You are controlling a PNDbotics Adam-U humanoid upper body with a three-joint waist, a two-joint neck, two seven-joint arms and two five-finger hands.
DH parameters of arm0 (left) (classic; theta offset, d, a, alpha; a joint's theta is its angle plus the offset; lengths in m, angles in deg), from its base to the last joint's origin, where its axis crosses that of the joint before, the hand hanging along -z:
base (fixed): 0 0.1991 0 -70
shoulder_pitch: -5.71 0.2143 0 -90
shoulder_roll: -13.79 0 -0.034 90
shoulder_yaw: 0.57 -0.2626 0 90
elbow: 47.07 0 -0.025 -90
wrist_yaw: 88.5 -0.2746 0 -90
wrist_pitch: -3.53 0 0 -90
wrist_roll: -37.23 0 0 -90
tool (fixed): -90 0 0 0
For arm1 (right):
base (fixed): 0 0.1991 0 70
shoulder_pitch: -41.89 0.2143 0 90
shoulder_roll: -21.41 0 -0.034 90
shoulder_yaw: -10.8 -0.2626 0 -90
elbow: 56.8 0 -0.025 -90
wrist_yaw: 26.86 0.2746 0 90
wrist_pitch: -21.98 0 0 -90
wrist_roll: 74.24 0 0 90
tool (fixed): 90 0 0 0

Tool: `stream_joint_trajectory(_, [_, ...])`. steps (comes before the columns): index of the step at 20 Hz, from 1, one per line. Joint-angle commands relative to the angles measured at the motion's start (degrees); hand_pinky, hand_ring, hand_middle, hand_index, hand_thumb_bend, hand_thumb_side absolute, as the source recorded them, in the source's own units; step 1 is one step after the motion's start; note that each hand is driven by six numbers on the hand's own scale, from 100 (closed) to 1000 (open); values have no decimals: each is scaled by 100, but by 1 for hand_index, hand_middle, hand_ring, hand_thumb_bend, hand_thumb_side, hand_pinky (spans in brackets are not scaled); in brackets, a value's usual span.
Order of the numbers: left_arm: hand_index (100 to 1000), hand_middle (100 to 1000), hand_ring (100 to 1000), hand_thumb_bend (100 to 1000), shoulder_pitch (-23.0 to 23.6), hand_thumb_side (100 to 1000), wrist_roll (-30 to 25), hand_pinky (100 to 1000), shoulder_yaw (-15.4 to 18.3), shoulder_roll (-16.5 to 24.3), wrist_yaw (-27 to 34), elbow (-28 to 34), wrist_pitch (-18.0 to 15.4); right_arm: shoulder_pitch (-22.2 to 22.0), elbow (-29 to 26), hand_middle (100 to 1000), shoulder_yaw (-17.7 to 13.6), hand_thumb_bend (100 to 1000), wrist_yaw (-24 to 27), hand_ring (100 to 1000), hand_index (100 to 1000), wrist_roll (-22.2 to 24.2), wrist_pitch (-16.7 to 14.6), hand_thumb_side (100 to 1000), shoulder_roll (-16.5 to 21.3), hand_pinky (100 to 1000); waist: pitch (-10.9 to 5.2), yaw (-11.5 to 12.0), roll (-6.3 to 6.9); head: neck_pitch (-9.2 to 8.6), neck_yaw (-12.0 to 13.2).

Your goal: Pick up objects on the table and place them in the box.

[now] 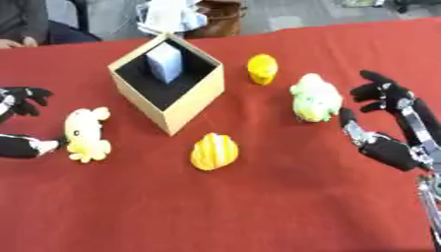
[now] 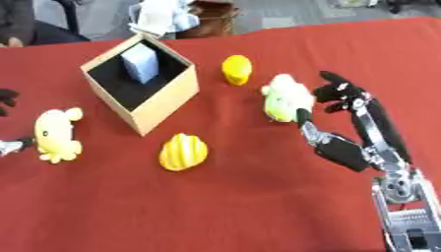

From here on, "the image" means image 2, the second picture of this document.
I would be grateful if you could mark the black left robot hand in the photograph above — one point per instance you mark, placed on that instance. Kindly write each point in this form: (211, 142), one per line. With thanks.
(8, 123)

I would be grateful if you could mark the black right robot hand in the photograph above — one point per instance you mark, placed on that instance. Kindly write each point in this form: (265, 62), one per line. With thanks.
(344, 151)

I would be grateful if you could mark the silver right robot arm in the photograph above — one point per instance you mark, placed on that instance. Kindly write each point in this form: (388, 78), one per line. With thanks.
(410, 216)

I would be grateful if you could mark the tan cardboard box black inside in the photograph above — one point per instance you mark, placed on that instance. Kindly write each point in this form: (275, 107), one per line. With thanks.
(143, 85)

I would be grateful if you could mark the yellow crab soft toy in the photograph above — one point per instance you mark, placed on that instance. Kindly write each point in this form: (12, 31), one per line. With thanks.
(56, 134)

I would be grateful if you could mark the white and green soft toy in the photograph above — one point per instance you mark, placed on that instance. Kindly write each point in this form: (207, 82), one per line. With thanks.
(285, 98)

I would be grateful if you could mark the person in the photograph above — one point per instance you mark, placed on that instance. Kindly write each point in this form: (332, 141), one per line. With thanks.
(23, 21)

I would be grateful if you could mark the yellow cylinder toy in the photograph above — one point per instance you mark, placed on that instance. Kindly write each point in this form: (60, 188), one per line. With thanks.
(236, 69)

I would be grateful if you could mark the pale blue block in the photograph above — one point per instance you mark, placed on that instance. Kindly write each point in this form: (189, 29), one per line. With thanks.
(140, 62)

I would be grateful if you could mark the yellow striped shell toy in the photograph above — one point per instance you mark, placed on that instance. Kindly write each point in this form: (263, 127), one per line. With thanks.
(182, 152)

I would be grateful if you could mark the brown bag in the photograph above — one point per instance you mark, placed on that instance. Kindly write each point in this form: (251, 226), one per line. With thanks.
(209, 18)

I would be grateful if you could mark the white cloth bundle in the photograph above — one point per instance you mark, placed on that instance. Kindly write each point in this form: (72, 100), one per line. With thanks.
(163, 14)

